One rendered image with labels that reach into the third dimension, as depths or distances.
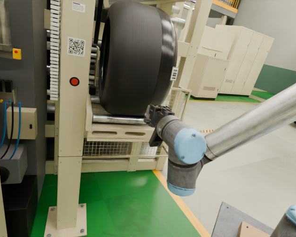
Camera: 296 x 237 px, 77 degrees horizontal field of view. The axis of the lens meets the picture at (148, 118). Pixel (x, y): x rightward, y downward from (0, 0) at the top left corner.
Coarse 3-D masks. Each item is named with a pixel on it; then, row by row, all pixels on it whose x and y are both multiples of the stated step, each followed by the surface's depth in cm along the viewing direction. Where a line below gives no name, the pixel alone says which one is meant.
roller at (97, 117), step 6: (96, 114) 95; (102, 114) 96; (108, 114) 97; (96, 120) 94; (102, 120) 95; (108, 120) 96; (114, 120) 97; (120, 120) 98; (126, 120) 100; (132, 120) 101; (138, 120) 102
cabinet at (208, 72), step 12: (204, 60) 512; (216, 60) 520; (228, 60) 543; (192, 72) 553; (204, 72) 519; (216, 72) 541; (192, 84) 554; (204, 84) 539; (216, 84) 562; (192, 96) 557; (204, 96) 562; (216, 96) 588
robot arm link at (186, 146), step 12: (180, 120) 59; (168, 132) 55; (180, 132) 51; (192, 132) 50; (168, 144) 55; (180, 144) 49; (192, 144) 50; (204, 144) 51; (168, 156) 56; (180, 156) 49; (192, 156) 50
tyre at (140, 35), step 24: (120, 0) 84; (120, 24) 75; (144, 24) 76; (168, 24) 82; (120, 48) 74; (144, 48) 76; (168, 48) 79; (120, 72) 76; (144, 72) 78; (168, 72) 82; (120, 96) 82; (144, 96) 85
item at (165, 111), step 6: (150, 108) 72; (156, 108) 68; (162, 108) 69; (168, 108) 70; (150, 114) 73; (156, 114) 69; (162, 114) 66; (168, 114) 65; (174, 114) 65; (150, 120) 71; (156, 120) 70; (150, 126) 71
